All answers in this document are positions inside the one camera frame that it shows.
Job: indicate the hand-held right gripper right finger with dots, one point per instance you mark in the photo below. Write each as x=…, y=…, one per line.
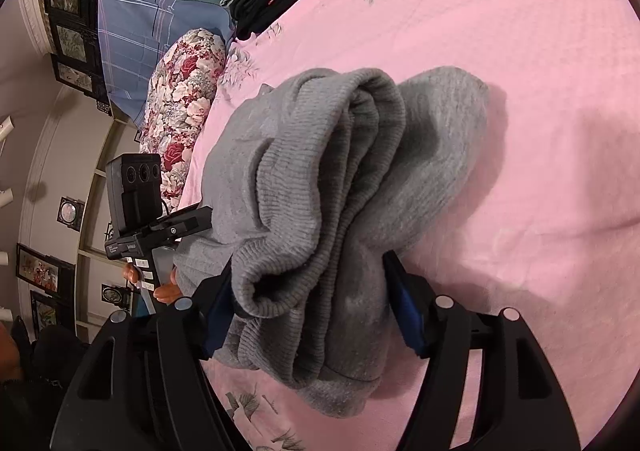
x=407, y=311

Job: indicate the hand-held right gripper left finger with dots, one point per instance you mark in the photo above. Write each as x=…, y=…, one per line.
x=217, y=317

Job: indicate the grey hooded sweatshirt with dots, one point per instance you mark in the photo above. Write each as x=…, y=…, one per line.
x=300, y=171

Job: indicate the person's left hand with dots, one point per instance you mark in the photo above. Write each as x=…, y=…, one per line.
x=167, y=292

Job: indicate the small black framed picture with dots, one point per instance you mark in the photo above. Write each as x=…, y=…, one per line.
x=70, y=214
x=115, y=293

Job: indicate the red floral pillow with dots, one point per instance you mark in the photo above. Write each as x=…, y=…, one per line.
x=185, y=91

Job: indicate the black framed painting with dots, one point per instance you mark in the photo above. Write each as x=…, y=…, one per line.
x=42, y=268
x=47, y=312

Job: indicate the blue plaid pillow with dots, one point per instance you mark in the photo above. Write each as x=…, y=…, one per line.
x=135, y=41

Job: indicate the pink floral bedsheet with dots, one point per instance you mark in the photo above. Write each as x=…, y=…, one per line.
x=525, y=131

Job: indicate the white wall peg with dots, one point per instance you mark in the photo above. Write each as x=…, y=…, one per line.
x=6, y=127

